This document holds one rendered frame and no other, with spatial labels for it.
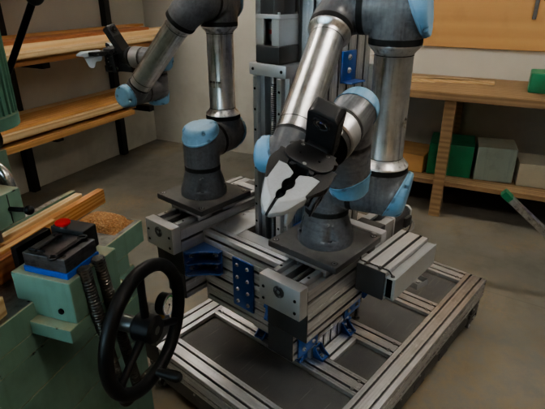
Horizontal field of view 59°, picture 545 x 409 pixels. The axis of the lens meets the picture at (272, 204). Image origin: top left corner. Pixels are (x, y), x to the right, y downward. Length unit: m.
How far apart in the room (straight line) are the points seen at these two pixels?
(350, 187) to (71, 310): 0.56
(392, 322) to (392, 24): 1.30
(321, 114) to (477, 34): 3.20
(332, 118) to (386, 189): 0.56
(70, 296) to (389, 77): 0.78
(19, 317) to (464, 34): 3.36
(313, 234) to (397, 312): 0.93
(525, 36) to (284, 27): 2.63
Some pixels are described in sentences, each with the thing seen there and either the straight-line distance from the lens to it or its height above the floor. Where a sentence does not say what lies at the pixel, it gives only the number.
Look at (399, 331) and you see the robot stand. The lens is 2.01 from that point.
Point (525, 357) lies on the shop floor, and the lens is 2.40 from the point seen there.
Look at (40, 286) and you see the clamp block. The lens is 0.99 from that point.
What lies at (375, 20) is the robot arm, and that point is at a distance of 1.07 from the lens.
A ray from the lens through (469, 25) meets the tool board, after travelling 3.79.
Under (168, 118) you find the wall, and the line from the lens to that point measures 4.99.
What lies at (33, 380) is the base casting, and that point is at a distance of 1.10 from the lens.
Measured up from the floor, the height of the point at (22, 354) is 0.82.
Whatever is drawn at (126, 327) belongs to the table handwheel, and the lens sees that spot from 1.04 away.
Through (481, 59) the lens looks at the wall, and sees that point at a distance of 3.82.
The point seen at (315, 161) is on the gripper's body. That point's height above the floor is 1.23.
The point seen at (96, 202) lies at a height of 0.91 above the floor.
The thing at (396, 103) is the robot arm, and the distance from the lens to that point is 1.11.
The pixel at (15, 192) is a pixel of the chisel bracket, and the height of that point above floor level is 1.06.
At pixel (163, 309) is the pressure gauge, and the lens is 1.33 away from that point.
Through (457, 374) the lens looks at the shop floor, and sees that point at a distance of 2.21.
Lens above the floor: 1.44
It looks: 25 degrees down
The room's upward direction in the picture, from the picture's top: straight up
